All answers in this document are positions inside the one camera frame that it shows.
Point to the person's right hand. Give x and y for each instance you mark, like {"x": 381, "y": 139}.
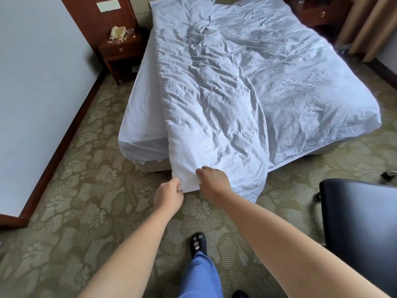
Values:
{"x": 214, "y": 183}

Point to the beige padded headboard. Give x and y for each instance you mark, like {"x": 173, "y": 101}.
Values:
{"x": 141, "y": 15}

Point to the person's right forearm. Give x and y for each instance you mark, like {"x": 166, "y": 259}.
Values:
{"x": 294, "y": 254}

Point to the white slipper packet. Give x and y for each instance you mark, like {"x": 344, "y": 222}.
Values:
{"x": 135, "y": 69}

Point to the white wall switch panel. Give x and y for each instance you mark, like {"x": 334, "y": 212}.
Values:
{"x": 108, "y": 5}

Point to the person's blue jeans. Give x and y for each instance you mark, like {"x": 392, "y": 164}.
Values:
{"x": 200, "y": 276}

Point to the beige telephone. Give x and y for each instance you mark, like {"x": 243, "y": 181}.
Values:
{"x": 118, "y": 32}

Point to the person's left hand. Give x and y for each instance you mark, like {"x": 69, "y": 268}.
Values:
{"x": 169, "y": 197}

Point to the wooden nightstand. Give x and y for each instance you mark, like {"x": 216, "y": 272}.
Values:
{"x": 322, "y": 13}
{"x": 119, "y": 51}

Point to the white duvet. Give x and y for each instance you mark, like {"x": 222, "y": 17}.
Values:
{"x": 217, "y": 89}

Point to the white bed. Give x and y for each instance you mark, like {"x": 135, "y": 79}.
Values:
{"x": 139, "y": 121}

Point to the beige curtain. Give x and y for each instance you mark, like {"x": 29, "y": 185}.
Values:
{"x": 366, "y": 24}

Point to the person's left forearm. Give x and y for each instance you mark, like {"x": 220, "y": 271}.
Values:
{"x": 130, "y": 260}

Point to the person's black shoe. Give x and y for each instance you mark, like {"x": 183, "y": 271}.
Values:
{"x": 198, "y": 243}
{"x": 240, "y": 294}

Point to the scatter of small coloured pieces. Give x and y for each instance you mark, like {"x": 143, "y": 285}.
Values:
{"x": 119, "y": 40}

